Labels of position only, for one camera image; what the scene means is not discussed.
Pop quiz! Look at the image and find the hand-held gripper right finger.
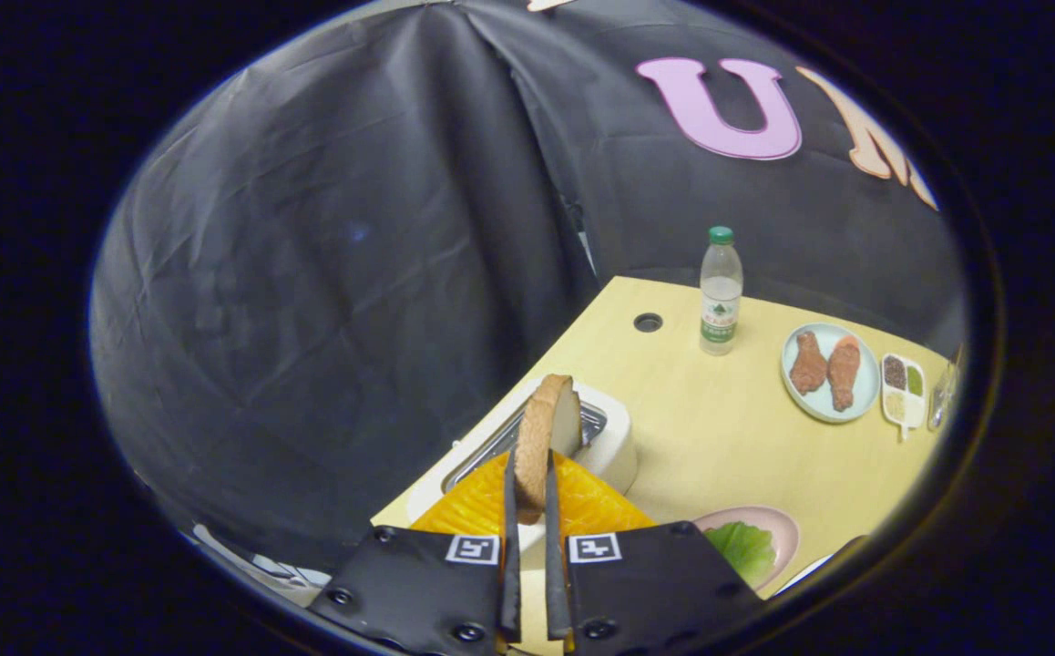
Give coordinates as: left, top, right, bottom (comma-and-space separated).
544, 449, 765, 656

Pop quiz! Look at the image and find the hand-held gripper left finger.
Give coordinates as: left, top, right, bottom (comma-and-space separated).
309, 448, 522, 656

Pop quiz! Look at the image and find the green lettuce leaf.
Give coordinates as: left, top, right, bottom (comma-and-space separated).
705, 521, 777, 585

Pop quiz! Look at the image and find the brown crust bread slice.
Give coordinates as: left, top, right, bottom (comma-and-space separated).
515, 374, 583, 525

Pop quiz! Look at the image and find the pink round plate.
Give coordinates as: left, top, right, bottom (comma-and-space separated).
691, 506, 802, 591

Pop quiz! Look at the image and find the white toaster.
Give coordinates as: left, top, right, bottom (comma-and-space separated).
406, 375, 638, 529

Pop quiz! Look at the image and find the white plate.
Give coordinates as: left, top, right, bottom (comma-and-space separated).
770, 545, 845, 597

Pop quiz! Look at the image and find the person's beige jacket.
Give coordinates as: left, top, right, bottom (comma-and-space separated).
190, 524, 333, 607

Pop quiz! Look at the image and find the brown meat piece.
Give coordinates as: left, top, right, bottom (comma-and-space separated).
826, 334, 862, 413
789, 331, 829, 395

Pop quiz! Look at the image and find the light blue oval plate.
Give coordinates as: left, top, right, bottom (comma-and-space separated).
781, 323, 882, 425

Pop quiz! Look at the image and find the clear water bottle green cap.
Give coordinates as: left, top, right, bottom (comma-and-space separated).
699, 226, 744, 356

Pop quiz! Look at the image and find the white divided condiment dish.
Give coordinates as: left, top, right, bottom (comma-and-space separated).
881, 353, 927, 441

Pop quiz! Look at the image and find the clear utensil holder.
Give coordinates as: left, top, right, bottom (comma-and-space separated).
928, 342, 964, 431

